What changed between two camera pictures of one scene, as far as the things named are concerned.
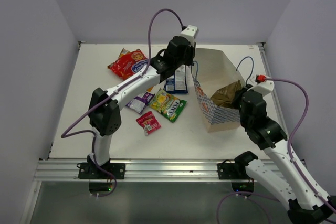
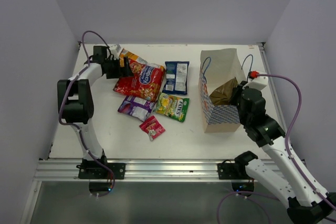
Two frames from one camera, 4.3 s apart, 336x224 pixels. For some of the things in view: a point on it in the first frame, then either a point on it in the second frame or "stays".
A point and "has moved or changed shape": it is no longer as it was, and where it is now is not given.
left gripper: (191, 49) to (125, 71)
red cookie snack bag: (129, 65) has moved or changed shape
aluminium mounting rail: (65, 170) stays
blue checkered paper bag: (211, 72) has moved or changed shape
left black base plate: (91, 171) stays
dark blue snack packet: (178, 85) stays
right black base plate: (237, 174) stays
